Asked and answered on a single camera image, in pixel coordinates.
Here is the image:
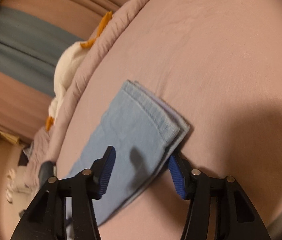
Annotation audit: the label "light blue denim pants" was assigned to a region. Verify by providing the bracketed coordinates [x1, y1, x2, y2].
[59, 81, 190, 225]

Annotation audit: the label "small white plush toy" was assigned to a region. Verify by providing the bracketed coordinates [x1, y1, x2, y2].
[5, 168, 16, 204]

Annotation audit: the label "dark blue folded jeans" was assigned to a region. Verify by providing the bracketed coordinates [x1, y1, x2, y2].
[38, 161, 55, 187]

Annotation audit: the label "pink quilted comforter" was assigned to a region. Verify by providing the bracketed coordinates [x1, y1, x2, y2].
[23, 0, 150, 189]

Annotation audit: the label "white goose plush toy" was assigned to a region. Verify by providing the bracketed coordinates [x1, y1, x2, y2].
[46, 11, 113, 131]

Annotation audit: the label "blue grey curtain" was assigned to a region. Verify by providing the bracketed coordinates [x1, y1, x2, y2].
[0, 6, 80, 96]

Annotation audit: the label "pink curtain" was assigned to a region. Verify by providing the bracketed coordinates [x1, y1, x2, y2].
[0, 0, 127, 140]

